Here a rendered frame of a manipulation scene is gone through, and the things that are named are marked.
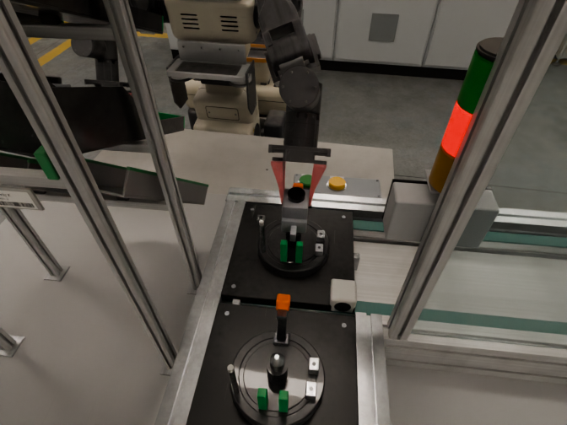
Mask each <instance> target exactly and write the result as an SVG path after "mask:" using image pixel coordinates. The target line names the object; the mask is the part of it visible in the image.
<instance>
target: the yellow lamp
mask: <svg viewBox="0 0 567 425"><path fill-rule="evenodd" d="M454 160H455V157H453V156H451V155H450V154H448V153H447V152H446V151H445V150H444V149H443V147H442V144H441V145H440V148H439V151H438V153H437V155H436V158H435V162H434V165H433V167H432V170H431V172H430V175H429V183H430V184H431V186H432V187H433V188H434V189H435V190H437V191H438V192H439V193H441V191H442V189H443V187H444V184H445V182H446V179H447V176H448V174H449V172H450V170H451V166H452V165H453V162H454Z"/></svg>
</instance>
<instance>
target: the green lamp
mask: <svg viewBox="0 0 567 425"><path fill-rule="evenodd" d="M493 65H494V62H492V61H490V60H488V59H486V58H484V57H482V56H480V55H479V54H478V52H477V50H475V51H474V53H473V56H472V60H471V62H470V65H469V68H468V70H467V74H466V77H465V78H464V81H463V84H462V87H461V90H460V93H459V95H458V97H457V103H458V104H459V106H460V107H461V108H462V109H464V110H465V111H466V112H468V113H470V114H473V113H474V111H475V109H476V106H477V104H478V101H479V98H480V96H481V93H482V92H483V88H484V86H485V84H486V82H487V79H488V77H489V74H490V72H491V69H492V67H493Z"/></svg>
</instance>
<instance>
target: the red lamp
mask: <svg viewBox="0 0 567 425"><path fill-rule="evenodd" d="M472 115H473V114H470V113H468V112H466V111H465V110H464V109H462V108H461V107H460V106H459V104H458V103H457V101H456V104H455V107H454V109H453V111H452V114H451V118H450V120H449V123H448V126H447V128H446V130H445V135H444V136H443V139H442V143H441V144H442V147H443V149H444V150H445V151H446V152H447V153H448V154H450V155H451V156H453V157H456V154H457V152H458V150H459V147H460V146H461V143H462V139H463V138H464V135H465V133H466V131H467V128H468V125H469V123H470V120H471V119H472Z"/></svg>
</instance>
